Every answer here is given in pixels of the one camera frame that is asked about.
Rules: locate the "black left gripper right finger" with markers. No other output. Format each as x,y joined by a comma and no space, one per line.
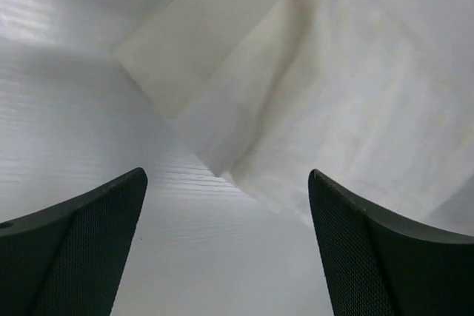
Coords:
377,262

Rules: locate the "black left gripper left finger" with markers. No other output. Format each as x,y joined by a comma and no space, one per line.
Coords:
69,258

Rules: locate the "white fabric skirt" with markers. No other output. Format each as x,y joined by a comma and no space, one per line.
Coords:
376,94

